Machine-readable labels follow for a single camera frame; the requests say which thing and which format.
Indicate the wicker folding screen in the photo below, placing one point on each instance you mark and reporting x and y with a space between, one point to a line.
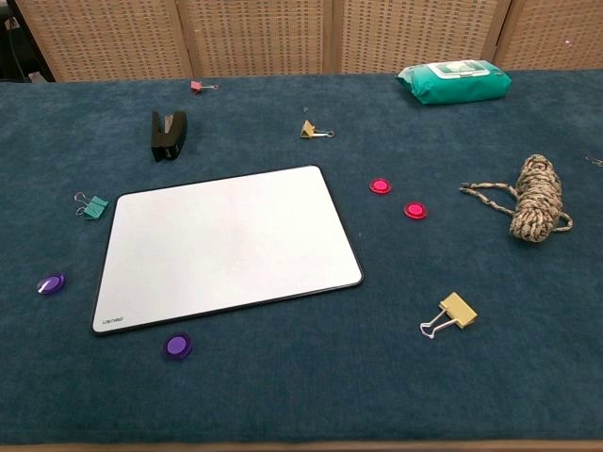
259 37

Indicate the red round magnet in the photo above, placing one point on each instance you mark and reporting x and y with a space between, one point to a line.
416 210
380 185

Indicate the purple round magnet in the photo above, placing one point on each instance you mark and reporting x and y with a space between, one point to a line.
51 284
177 347

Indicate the green wet wipes pack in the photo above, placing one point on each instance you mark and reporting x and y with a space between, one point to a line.
454 85

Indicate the large yellow binder clip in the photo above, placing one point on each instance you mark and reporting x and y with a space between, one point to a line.
459 309

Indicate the teal binder clip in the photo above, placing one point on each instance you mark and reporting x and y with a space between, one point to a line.
95 208

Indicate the pink binder clip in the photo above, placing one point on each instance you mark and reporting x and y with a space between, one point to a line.
197 86

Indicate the black stapler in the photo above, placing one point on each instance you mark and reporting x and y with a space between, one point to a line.
167 136

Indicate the blue carpet table cover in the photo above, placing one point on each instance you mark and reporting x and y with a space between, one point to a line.
282 386

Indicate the white magnetic board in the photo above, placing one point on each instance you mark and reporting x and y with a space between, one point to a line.
226 245

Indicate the small yellow binder clip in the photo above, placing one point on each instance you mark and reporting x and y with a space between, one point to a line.
308 130

